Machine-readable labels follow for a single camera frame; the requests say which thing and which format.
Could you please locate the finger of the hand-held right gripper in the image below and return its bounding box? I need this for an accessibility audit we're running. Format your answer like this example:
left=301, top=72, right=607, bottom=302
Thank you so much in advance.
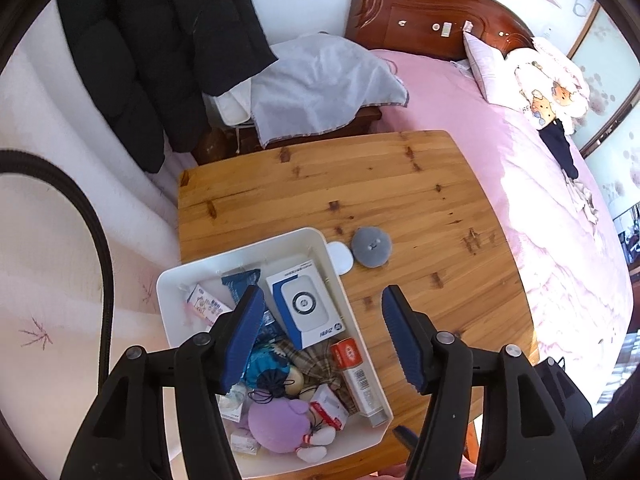
left=392, top=425, right=419, bottom=456

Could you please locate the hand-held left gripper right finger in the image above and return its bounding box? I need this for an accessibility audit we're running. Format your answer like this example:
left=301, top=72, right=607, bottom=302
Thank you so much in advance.
left=381, top=284, right=588, bottom=480

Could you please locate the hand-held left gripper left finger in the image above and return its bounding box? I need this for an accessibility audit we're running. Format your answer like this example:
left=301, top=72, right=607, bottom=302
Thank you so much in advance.
left=60, top=284, right=267, bottom=480

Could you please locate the blue drawstring pouch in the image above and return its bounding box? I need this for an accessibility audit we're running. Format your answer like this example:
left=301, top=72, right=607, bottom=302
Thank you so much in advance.
left=245, top=342, right=306, bottom=406

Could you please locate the pink packet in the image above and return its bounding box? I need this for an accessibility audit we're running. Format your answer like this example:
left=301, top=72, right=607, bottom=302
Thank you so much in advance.
left=186, top=284, right=235, bottom=318

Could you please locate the blue white packet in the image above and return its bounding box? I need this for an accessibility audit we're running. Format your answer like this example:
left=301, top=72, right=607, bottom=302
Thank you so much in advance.
left=221, top=269, right=262, bottom=311

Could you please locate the long red white box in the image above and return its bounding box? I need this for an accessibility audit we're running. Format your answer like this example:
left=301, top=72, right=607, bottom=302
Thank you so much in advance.
left=330, top=337, right=388, bottom=416

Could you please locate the white blue device box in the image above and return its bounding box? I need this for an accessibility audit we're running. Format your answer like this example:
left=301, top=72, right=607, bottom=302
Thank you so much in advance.
left=265, top=259, right=346, bottom=351

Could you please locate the white green medicine box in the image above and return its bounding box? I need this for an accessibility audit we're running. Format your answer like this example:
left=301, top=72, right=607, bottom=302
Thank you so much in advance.
left=219, top=385, right=249, bottom=422

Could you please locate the white plastic bin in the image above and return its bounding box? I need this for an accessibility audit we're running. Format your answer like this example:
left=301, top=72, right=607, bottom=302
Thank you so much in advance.
left=156, top=227, right=394, bottom=479

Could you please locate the small red white box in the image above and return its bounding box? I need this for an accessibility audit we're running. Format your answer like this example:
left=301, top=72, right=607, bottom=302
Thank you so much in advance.
left=309, top=385, right=350, bottom=431

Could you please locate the purple plush doll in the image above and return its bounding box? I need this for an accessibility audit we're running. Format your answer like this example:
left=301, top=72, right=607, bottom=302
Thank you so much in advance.
left=247, top=397, right=337, bottom=462

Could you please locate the grey round pad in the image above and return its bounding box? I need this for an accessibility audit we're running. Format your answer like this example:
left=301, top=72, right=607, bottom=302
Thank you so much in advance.
left=351, top=226, right=394, bottom=268

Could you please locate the white round case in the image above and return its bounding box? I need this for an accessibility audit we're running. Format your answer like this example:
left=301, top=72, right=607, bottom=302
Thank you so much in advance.
left=326, top=241, right=355, bottom=276

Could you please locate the plaid cloth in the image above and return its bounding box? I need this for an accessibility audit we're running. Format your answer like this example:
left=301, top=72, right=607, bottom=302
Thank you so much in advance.
left=275, top=339, right=346, bottom=396

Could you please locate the bed with pink sheet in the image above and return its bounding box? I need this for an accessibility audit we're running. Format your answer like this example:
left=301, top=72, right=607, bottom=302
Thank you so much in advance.
left=370, top=49, right=636, bottom=426

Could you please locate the white crumpled cloth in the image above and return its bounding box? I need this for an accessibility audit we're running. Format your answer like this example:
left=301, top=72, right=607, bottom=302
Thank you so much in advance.
left=565, top=180, right=599, bottom=224

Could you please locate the brown wooden nightstand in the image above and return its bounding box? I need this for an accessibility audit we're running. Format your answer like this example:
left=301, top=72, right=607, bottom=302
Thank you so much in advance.
left=192, top=105, right=383, bottom=166

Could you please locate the dark blue garment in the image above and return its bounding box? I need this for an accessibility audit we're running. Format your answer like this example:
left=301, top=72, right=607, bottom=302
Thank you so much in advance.
left=542, top=120, right=580, bottom=181

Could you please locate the grey cloth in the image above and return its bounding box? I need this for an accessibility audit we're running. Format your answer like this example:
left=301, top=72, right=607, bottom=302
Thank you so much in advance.
left=250, top=34, right=410, bottom=147

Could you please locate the pink pillow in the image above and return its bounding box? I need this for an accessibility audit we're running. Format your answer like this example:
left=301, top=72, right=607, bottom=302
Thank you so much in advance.
left=462, top=31, right=526, bottom=111

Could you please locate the cartoon printed blanket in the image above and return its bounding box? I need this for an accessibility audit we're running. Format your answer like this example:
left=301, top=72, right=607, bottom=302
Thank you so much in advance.
left=515, top=36, right=591, bottom=134

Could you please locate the black puffer jacket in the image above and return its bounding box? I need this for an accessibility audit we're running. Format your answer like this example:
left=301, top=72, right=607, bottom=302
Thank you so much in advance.
left=55, top=0, right=279, bottom=174

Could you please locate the frosted glass sliding door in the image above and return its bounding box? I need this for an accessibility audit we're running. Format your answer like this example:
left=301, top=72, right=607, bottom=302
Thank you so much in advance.
left=567, top=0, right=640, bottom=261

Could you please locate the brown wooden headboard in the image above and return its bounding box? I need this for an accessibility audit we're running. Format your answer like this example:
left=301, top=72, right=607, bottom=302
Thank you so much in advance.
left=345, top=0, right=536, bottom=63

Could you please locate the black cable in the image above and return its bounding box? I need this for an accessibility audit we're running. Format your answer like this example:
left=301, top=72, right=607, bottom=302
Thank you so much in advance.
left=0, top=149, right=114, bottom=392

